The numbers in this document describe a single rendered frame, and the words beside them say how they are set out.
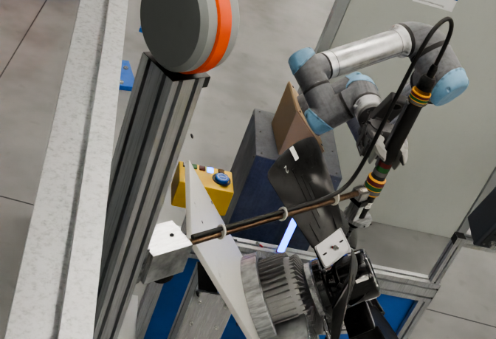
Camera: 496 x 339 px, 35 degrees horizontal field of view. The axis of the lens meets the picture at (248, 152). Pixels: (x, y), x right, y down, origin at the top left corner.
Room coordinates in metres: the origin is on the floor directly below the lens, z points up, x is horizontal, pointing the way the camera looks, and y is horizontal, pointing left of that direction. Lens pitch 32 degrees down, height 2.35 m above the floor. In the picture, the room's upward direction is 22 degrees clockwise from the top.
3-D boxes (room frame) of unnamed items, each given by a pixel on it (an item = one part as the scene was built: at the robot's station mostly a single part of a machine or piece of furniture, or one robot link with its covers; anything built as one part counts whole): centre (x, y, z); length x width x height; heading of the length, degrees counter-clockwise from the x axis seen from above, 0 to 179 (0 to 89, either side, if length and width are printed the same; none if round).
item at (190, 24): (1.03, 0.15, 1.88); 0.17 x 0.15 x 0.16; 17
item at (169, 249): (1.10, 0.09, 1.39); 0.10 x 0.07 x 0.08; 141
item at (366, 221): (1.59, -0.29, 1.35); 0.09 x 0.07 x 0.10; 141
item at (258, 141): (2.36, -0.14, 0.50); 0.30 x 0.30 x 1.00; 12
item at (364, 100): (1.78, -0.24, 1.49); 0.08 x 0.05 x 0.08; 107
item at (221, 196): (1.86, 0.09, 1.02); 0.16 x 0.10 x 0.11; 107
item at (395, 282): (1.97, -0.29, 0.82); 0.90 x 0.04 x 0.08; 107
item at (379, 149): (1.59, -0.27, 1.48); 0.09 x 0.03 x 0.06; 6
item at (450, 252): (2.09, -0.71, 0.96); 0.03 x 0.03 x 0.20; 17
